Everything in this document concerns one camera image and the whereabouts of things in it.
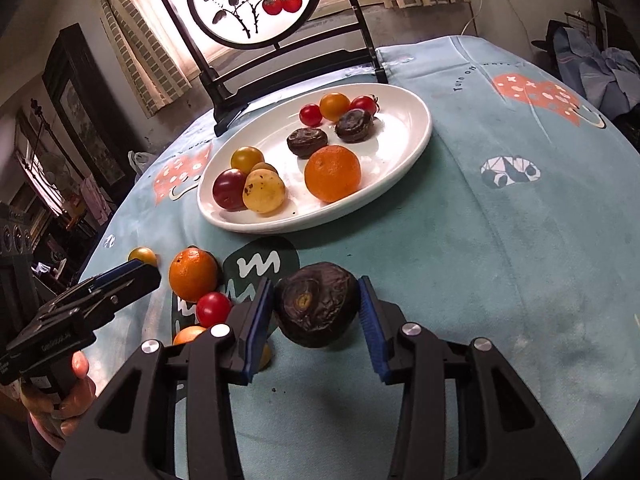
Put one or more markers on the red cherry tomato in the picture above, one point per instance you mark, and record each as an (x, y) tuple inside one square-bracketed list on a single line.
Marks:
[(310, 114), (213, 309), (364, 104)]

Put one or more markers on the light blue printed tablecloth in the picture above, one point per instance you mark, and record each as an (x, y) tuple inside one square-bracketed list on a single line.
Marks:
[(475, 260)]

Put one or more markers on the person's left hand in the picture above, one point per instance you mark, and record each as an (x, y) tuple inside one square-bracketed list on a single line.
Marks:
[(75, 395)]

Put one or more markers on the white plastic bag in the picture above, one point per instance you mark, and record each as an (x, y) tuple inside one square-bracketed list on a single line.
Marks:
[(140, 161)]

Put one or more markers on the pile of blue clothes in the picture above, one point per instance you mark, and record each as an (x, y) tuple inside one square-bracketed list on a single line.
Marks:
[(595, 72)]

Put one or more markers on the bright window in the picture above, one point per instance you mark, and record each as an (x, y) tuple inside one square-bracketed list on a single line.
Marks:
[(325, 25)]

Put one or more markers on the dark brown water chestnut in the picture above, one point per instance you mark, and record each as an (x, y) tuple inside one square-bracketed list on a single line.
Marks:
[(354, 125), (307, 141), (316, 305)]

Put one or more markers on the orange tomato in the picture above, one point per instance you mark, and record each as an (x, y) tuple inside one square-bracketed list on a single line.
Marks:
[(334, 105)]

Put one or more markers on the white oval plate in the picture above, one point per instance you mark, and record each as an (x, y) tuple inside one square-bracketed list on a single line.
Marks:
[(390, 135)]

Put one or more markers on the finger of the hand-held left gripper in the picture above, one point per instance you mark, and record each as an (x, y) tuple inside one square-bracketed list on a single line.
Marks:
[(120, 274), (130, 287)]

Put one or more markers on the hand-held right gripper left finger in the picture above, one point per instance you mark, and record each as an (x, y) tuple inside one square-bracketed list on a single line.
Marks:
[(255, 330)]

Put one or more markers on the orange mandarin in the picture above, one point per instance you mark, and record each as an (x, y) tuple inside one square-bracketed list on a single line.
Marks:
[(332, 173), (192, 274)]

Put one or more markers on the yellow orange citrus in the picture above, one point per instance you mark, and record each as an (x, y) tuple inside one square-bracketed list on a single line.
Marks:
[(263, 191)]

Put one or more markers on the dark framed wall picture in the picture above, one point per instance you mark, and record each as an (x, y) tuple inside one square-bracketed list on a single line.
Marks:
[(82, 120)]

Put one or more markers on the dark red plum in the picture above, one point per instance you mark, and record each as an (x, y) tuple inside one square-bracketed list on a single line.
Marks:
[(227, 188)]

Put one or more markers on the round painted table screen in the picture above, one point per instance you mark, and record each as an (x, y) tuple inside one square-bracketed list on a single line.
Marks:
[(250, 0)]

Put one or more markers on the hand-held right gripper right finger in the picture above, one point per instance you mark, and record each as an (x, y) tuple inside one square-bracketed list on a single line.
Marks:
[(375, 340)]

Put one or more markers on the small orange citrus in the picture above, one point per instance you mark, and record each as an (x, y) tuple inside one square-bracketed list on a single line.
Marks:
[(187, 335), (266, 355)]

